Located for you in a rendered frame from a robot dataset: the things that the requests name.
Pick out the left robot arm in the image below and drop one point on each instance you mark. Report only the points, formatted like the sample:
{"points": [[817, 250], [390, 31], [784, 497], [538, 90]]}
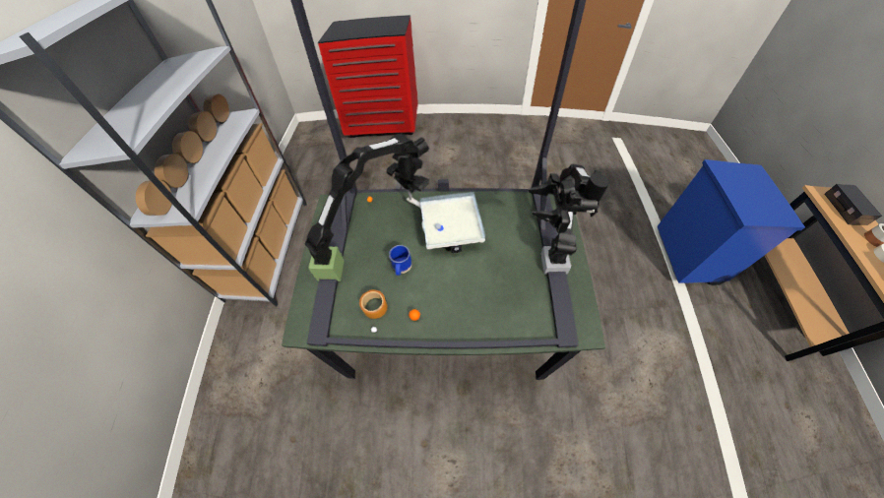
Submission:
{"points": [[594, 190]]}

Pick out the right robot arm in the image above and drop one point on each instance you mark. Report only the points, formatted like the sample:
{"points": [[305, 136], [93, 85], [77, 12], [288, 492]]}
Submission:
{"points": [[405, 152]]}

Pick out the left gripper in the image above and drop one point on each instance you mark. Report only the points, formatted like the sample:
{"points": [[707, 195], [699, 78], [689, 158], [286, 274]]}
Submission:
{"points": [[554, 217]]}

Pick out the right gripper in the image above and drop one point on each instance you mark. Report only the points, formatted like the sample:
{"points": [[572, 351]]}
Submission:
{"points": [[406, 173]]}

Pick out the orange cylinder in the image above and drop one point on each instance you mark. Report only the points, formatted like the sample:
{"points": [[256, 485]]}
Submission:
{"points": [[369, 295]]}

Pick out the blue ceramic mug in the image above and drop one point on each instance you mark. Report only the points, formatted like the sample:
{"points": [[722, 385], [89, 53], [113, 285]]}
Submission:
{"points": [[400, 259]]}

